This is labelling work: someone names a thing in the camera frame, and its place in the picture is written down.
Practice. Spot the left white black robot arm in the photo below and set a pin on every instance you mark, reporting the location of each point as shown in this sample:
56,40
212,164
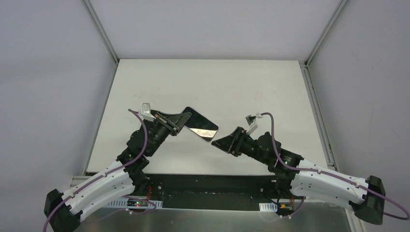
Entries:
65,210

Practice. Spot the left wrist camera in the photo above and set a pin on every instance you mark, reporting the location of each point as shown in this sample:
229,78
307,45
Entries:
145,112

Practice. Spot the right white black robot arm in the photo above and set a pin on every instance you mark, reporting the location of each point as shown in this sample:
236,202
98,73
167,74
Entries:
300,177

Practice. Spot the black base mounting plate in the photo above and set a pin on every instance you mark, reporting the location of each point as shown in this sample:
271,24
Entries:
212,192

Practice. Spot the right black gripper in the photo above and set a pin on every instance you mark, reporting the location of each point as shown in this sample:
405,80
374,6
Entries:
237,141

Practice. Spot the black smartphone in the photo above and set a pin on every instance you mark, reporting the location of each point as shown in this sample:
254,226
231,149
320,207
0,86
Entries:
200,125

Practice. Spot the aluminium frame rail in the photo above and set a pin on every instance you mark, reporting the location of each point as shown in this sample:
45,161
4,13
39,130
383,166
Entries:
79,183

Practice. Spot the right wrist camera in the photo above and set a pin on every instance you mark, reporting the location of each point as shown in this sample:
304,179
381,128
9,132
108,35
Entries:
252,123

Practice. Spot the left white cable duct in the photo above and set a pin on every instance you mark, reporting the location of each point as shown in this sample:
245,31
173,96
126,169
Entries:
128,203

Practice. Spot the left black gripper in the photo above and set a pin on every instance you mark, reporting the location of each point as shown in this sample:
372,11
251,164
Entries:
172,126

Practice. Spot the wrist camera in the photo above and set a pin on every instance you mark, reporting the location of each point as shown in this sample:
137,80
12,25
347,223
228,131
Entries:
252,123
145,112

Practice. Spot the right white cable duct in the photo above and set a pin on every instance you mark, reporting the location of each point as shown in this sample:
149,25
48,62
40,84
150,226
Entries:
268,207

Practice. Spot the white cable duct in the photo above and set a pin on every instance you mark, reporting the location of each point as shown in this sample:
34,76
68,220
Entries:
268,207
128,203

